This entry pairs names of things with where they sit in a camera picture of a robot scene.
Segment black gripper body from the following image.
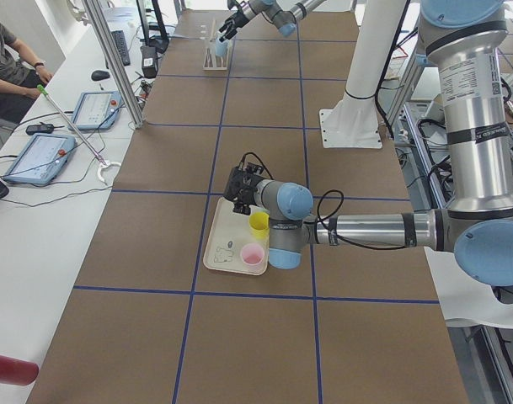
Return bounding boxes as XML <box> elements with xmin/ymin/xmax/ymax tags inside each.
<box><xmin>227</xmin><ymin>0</ymin><xmax>256</xmax><ymax>28</ymax></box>
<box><xmin>223</xmin><ymin>166</ymin><xmax>260</xmax><ymax>214</ymax></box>

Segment blue cup corner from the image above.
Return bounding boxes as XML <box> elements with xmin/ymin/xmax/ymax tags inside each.
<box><xmin>215</xmin><ymin>38</ymin><xmax>229</xmax><ymax>58</ymax></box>

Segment yellow plastic cup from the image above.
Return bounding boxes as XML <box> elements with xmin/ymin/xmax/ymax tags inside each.
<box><xmin>248</xmin><ymin>211</ymin><xmax>270</xmax><ymax>240</ymax></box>

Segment pink plastic cup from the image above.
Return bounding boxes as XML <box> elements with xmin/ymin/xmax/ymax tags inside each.
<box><xmin>240</xmin><ymin>243</ymin><xmax>265</xmax><ymax>267</ymax></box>

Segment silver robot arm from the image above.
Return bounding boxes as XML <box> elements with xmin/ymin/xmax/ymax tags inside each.
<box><xmin>218</xmin><ymin>0</ymin><xmax>323</xmax><ymax>42</ymax></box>
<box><xmin>219</xmin><ymin>1</ymin><xmax>513</xmax><ymax>286</ymax></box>

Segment cream plastic tray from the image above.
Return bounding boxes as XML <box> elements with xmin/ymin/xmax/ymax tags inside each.
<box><xmin>203</xmin><ymin>197</ymin><xmax>269</xmax><ymax>275</ymax></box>

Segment black power adapter box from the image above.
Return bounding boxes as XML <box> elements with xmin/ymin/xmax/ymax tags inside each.
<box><xmin>140</xmin><ymin>45</ymin><xmax>158</xmax><ymax>78</ymax></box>

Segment black keyboard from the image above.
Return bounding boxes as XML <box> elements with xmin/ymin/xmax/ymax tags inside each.
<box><xmin>111</xmin><ymin>30</ymin><xmax>131</xmax><ymax>66</ymax></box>

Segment black computer mouse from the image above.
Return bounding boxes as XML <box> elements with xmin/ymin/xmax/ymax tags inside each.
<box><xmin>91</xmin><ymin>70</ymin><xmax>110</xmax><ymax>82</ymax></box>

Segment grabber reach tool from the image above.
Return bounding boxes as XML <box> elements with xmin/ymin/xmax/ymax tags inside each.
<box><xmin>37</xmin><ymin>85</ymin><xmax>121</xmax><ymax>185</ymax></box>

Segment far teach pendant tablet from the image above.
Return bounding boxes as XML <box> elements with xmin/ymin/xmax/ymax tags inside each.
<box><xmin>72</xmin><ymin>91</ymin><xmax>122</xmax><ymax>131</ymax></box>

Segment teach pendant tablet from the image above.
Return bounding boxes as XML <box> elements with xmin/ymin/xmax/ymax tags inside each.
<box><xmin>72</xmin><ymin>91</ymin><xmax>122</xmax><ymax>131</ymax></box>
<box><xmin>2</xmin><ymin>133</ymin><xmax>77</xmax><ymax>186</ymax></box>

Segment near teach pendant tablet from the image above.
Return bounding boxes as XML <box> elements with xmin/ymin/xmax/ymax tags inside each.
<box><xmin>2</xmin><ymin>133</ymin><xmax>77</xmax><ymax>186</ymax></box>

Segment black handheld device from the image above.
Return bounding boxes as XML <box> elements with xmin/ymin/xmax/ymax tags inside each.
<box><xmin>25</xmin><ymin>124</ymin><xmax>55</xmax><ymax>136</ymax></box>

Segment seated person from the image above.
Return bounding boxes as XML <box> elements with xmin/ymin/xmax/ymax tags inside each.
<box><xmin>0</xmin><ymin>22</ymin><xmax>53</xmax><ymax>124</ymax></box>

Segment white chair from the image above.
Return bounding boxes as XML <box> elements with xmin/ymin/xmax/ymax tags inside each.
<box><xmin>425</xmin><ymin>247</ymin><xmax>513</xmax><ymax>329</ymax></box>

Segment red cylinder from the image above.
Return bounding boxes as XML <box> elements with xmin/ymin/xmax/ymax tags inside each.
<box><xmin>0</xmin><ymin>355</ymin><xmax>40</xmax><ymax>385</ymax></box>

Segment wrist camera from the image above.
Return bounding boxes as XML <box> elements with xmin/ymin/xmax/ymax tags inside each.
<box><xmin>238</xmin><ymin>160</ymin><xmax>264</xmax><ymax>177</ymax></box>

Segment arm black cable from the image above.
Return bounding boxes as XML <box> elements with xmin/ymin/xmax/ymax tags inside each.
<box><xmin>238</xmin><ymin>151</ymin><xmax>409</xmax><ymax>251</ymax></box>

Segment white wire cup rack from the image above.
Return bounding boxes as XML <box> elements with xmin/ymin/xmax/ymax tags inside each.
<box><xmin>201</xmin><ymin>19</ymin><xmax>231</xmax><ymax>71</ymax></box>

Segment aluminium frame post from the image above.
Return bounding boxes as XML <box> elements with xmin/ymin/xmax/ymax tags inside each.
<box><xmin>83</xmin><ymin>0</ymin><xmax>143</xmax><ymax>129</ymax></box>

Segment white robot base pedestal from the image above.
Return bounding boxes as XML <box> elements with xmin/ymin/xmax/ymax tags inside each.
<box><xmin>319</xmin><ymin>0</ymin><xmax>409</xmax><ymax>149</ymax></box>

